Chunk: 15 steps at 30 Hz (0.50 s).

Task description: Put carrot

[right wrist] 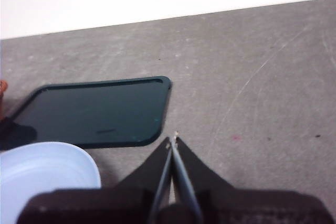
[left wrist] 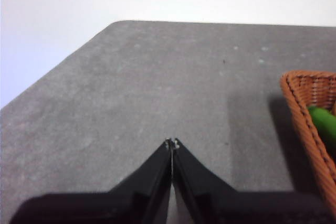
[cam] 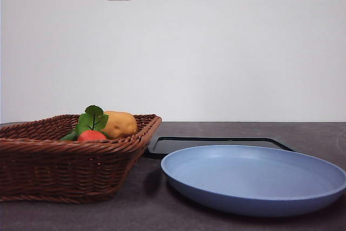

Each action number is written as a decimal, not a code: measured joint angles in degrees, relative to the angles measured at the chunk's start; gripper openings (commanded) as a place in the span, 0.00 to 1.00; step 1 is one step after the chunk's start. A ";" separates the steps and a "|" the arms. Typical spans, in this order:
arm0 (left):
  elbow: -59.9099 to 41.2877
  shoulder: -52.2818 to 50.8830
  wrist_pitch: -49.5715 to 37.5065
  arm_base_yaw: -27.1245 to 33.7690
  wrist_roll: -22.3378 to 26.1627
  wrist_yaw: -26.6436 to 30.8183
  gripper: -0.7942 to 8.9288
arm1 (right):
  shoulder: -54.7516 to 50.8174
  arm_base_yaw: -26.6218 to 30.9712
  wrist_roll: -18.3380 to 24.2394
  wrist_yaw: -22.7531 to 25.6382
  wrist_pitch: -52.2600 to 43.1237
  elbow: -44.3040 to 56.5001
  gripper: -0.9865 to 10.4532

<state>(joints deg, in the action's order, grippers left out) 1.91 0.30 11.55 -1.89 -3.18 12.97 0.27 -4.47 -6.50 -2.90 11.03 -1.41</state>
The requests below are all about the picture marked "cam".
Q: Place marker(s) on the orange carrot with green leaves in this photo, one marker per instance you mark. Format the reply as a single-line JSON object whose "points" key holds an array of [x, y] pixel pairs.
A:
{"points": [[92, 135]]}

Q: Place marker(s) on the blue round plate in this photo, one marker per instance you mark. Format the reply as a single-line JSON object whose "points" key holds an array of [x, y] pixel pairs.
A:
{"points": [[251, 182]]}

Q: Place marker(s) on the black flat tray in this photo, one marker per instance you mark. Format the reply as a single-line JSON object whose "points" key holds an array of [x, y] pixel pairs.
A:
{"points": [[173, 144]]}

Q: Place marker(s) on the yellow-brown potato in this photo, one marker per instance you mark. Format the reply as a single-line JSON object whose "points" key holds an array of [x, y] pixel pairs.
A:
{"points": [[121, 125]]}

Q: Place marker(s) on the green pepper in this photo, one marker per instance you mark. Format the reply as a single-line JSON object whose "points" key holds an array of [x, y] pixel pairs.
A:
{"points": [[69, 136]]}

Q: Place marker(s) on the brown wicker basket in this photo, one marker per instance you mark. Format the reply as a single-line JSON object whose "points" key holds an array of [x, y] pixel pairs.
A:
{"points": [[67, 168]]}

